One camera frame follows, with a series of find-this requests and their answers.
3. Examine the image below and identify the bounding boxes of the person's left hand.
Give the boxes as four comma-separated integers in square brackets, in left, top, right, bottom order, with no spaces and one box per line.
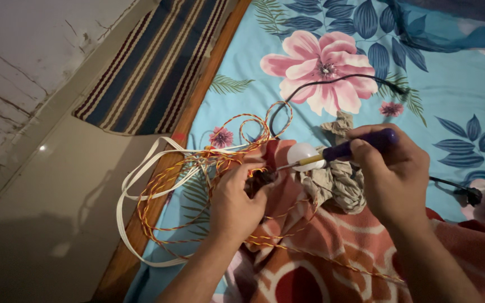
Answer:
[209,155,278,244]

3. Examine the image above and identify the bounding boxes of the person's right hand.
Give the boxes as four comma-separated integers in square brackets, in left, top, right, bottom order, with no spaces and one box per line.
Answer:
[346,123,431,230]

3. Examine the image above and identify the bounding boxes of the dark bulb holder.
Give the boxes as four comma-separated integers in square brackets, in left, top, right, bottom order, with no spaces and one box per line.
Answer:
[244,167,278,199]

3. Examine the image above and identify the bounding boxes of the purple handled soldering iron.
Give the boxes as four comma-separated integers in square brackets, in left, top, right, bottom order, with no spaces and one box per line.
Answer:
[274,128,400,172]

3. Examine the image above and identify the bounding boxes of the crumpled beige cloth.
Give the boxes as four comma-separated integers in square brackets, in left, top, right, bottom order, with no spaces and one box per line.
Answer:
[299,111,367,215]

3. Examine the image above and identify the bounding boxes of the black plug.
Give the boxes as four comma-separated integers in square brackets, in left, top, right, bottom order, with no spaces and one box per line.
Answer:
[429,176,483,207]

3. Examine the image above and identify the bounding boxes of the white light bulb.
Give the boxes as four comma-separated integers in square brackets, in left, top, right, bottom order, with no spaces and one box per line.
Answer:
[286,143,326,172]

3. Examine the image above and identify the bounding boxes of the blue floral bed sheet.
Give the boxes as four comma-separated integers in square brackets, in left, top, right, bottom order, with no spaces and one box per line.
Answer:
[124,0,485,303]

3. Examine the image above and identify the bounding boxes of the red patterned blanket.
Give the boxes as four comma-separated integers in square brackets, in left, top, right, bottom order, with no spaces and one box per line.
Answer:
[211,139,485,303]

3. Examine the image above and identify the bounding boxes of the striped blue mat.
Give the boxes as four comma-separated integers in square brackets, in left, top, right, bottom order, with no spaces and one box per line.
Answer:
[72,0,240,136]

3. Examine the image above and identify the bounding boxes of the blue sheer fabric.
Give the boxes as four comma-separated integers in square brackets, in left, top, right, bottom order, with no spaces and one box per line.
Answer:
[383,0,485,54]

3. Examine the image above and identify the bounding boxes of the red yellow twisted wire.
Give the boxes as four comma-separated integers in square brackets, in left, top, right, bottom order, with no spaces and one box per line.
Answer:
[136,100,407,284]

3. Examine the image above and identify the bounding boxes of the white flat cable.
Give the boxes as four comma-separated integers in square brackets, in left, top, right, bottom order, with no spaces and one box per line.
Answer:
[116,136,251,268]

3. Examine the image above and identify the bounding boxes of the wooden bed frame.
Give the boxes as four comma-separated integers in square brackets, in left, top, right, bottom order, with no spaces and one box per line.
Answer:
[92,0,253,303]

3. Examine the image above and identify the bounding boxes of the black power cord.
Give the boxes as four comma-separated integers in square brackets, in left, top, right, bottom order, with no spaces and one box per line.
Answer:
[269,74,407,137]

